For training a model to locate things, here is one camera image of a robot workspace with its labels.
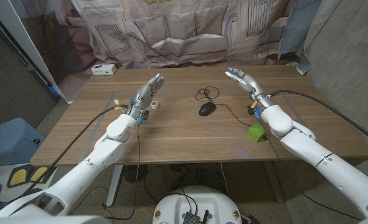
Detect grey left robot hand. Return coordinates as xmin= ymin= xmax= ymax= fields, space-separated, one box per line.
xmin=127 ymin=73 xmax=166 ymax=124

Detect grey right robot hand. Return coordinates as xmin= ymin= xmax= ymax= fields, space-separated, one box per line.
xmin=224 ymin=67 xmax=275 ymax=109

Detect black computer mouse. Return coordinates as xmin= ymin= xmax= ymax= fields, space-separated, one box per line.
xmin=198 ymin=101 xmax=217 ymax=117

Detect grey marking tape outline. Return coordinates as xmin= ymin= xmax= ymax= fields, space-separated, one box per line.
xmin=77 ymin=85 xmax=328 ymax=162

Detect green block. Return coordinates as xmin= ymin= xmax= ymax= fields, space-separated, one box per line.
xmin=247 ymin=122 xmax=265 ymax=143

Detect white power strip box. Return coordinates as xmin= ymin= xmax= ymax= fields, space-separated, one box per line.
xmin=91 ymin=63 xmax=117 ymax=76

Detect printed sofa room backdrop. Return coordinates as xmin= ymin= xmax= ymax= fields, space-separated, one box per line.
xmin=9 ymin=0 xmax=323 ymax=103

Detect round black fan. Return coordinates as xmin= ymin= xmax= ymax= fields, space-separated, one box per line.
xmin=123 ymin=164 xmax=149 ymax=184

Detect white table leg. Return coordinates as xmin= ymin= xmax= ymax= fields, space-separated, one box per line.
xmin=105 ymin=164 xmax=124 ymax=208

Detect grey table leg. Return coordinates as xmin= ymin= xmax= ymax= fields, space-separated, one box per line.
xmin=263 ymin=161 xmax=284 ymax=203

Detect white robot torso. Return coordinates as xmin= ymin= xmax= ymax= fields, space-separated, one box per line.
xmin=152 ymin=185 xmax=243 ymax=224

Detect black electronics module with antenna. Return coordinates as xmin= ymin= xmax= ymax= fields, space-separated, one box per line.
xmin=182 ymin=210 xmax=209 ymax=224

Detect blue plastic bin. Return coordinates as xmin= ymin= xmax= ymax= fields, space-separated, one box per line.
xmin=0 ymin=117 xmax=46 ymax=172

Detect white pad with yellow footprints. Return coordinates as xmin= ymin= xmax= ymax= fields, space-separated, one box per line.
xmin=0 ymin=164 xmax=59 ymax=203

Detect black mouse cable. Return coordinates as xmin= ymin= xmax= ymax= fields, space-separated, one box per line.
xmin=194 ymin=86 xmax=253 ymax=128

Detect thin black left wrist cable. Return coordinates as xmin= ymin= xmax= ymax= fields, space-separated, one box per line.
xmin=102 ymin=123 xmax=141 ymax=221

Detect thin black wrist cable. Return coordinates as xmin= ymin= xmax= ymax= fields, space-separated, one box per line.
xmin=258 ymin=119 xmax=364 ymax=222
xmin=102 ymin=123 xmax=141 ymax=221

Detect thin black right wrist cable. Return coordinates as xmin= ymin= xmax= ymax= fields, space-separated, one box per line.
xmin=258 ymin=119 xmax=364 ymax=222

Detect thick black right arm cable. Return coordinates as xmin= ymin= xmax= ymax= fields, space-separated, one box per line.
xmin=268 ymin=89 xmax=368 ymax=147

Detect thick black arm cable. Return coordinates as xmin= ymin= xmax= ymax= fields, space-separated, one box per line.
xmin=268 ymin=89 xmax=368 ymax=147
xmin=9 ymin=105 xmax=130 ymax=203

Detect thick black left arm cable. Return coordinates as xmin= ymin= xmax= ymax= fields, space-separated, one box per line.
xmin=9 ymin=105 xmax=130 ymax=203

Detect tangled black floor cables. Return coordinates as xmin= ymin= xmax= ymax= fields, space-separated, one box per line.
xmin=143 ymin=163 xmax=228 ymax=203

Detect white partition frame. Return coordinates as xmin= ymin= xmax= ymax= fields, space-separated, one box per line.
xmin=0 ymin=0 xmax=74 ymax=105

